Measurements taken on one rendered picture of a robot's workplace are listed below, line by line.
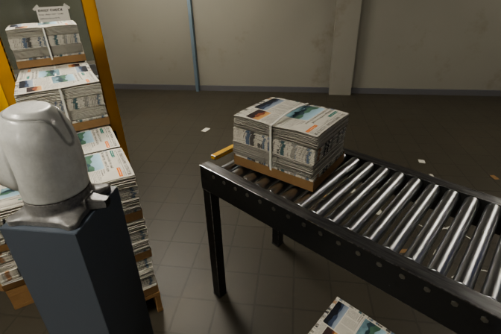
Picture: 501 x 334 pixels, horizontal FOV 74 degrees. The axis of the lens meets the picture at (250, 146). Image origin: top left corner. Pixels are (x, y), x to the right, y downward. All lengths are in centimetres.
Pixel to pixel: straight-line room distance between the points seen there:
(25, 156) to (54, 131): 8
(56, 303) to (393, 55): 464
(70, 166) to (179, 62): 437
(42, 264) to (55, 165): 28
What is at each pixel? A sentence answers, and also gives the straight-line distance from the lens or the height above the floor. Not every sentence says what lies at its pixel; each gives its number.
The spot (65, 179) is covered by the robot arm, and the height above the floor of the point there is 111.
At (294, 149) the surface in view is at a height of 96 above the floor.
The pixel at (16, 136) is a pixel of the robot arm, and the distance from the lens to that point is 85.
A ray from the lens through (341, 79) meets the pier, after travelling 486.
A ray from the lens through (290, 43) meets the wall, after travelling 481.
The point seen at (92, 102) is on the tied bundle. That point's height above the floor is 97.
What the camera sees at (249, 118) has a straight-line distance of 128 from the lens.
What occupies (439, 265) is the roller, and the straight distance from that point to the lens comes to 110.
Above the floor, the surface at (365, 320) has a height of 1.
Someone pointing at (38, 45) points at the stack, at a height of 119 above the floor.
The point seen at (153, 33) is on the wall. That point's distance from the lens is 521.
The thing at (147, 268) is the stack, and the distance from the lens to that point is 172.
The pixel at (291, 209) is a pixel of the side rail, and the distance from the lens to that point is 117.
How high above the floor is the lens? 152
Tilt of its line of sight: 27 degrees down
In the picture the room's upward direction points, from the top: 1 degrees counter-clockwise
